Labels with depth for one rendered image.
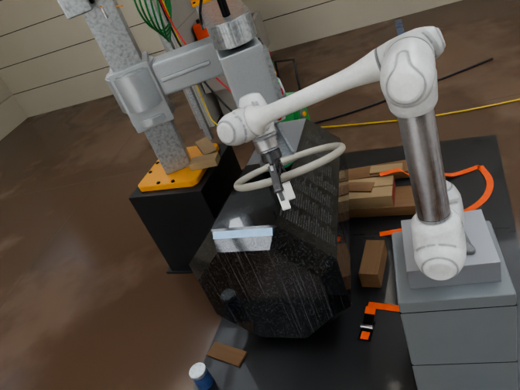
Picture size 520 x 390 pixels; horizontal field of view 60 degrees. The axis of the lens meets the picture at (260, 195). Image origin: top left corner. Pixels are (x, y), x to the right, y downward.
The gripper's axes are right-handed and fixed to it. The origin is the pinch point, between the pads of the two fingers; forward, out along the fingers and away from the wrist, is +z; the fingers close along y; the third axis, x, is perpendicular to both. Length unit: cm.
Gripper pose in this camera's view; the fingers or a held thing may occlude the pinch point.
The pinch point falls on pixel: (289, 201)
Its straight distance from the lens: 169.3
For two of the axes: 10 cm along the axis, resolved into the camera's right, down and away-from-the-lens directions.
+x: -9.1, 3.0, 2.7
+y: 2.0, -2.6, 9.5
